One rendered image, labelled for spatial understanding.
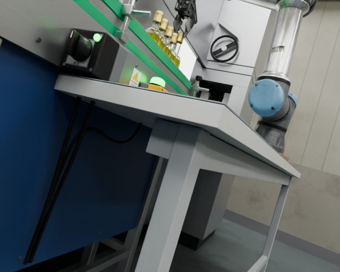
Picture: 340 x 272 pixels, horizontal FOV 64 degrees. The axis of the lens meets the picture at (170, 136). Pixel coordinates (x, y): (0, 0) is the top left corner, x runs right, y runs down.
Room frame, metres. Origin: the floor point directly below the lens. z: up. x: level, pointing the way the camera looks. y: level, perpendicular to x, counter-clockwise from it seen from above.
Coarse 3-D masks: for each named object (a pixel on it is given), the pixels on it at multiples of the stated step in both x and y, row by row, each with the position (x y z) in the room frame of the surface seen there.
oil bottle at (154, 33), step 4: (148, 28) 1.03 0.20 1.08; (152, 28) 1.02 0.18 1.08; (156, 28) 1.02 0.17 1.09; (148, 32) 1.02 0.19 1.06; (152, 32) 1.01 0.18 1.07; (156, 32) 1.01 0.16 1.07; (160, 32) 1.04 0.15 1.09; (152, 36) 1.01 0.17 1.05; (156, 36) 1.01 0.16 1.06; (160, 36) 1.04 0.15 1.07; (156, 40) 1.02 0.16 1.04; (160, 40) 1.05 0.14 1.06
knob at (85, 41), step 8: (72, 32) 0.46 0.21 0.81; (72, 40) 0.46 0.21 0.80; (80, 40) 0.46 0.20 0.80; (88, 40) 0.47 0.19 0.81; (72, 48) 0.46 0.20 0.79; (80, 48) 0.46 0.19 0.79; (88, 48) 0.47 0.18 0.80; (72, 56) 0.47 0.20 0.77; (80, 56) 0.47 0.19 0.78; (88, 56) 0.48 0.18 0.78
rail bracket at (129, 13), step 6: (132, 0) 0.64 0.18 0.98; (126, 6) 0.63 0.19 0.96; (132, 6) 0.63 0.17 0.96; (126, 12) 0.63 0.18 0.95; (132, 12) 0.63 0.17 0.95; (138, 12) 0.63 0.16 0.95; (144, 12) 0.62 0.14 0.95; (150, 12) 0.62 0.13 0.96; (126, 18) 0.64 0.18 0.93; (132, 18) 0.64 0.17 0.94; (126, 24) 0.64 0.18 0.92; (120, 30) 0.64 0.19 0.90; (126, 30) 0.64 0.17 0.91; (114, 36) 0.64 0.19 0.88; (120, 36) 0.63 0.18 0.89; (126, 36) 0.64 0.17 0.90; (120, 42) 0.64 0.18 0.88; (126, 42) 0.65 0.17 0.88
